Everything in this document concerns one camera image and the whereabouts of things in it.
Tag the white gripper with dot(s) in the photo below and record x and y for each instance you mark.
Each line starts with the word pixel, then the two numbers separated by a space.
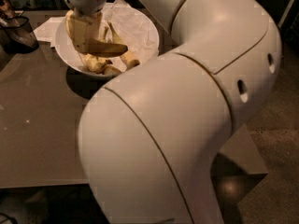
pixel 83 22

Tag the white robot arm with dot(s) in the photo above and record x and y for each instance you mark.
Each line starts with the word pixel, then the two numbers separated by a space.
pixel 148 137

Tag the white bowl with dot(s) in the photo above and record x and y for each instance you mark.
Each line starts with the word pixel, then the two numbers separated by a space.
pixel 70 55

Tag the small bottom banana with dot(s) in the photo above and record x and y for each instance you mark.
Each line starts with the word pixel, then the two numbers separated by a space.
pixel 110 70

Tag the white paper napkin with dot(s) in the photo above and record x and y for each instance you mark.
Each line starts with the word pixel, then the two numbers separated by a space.
pixel 46 31

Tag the black mesh basket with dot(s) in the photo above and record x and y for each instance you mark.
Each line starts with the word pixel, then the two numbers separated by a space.
pixel 18 35

